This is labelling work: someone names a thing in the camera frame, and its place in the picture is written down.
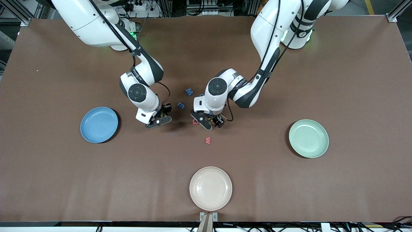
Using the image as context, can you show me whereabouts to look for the blue plate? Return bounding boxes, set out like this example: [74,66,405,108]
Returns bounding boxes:
[80,107,119,144]

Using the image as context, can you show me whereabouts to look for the beige plate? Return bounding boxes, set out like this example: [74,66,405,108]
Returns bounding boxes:
[189,166,233,211]

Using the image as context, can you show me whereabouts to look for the green plate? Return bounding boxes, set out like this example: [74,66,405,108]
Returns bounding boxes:
[289,119,330,159]

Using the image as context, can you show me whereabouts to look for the white power strip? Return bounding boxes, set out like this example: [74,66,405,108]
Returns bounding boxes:
[124,0,161,18]

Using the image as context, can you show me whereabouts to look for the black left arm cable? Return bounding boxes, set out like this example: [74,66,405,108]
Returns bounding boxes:
[226,97,234,122]

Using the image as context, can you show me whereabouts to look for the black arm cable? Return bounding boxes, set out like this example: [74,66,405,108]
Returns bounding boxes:
[157,82,171,105]
[226,97,234,122]

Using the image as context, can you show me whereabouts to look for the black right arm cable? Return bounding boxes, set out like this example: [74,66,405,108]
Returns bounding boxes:
[157,82,171,105]

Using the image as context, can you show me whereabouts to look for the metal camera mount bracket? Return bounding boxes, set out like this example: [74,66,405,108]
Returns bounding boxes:
[200,212,218,232]

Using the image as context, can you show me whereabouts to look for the aluminium frame post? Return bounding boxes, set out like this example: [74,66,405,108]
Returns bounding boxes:
[0,0,34,27]
[386,0,412,23]

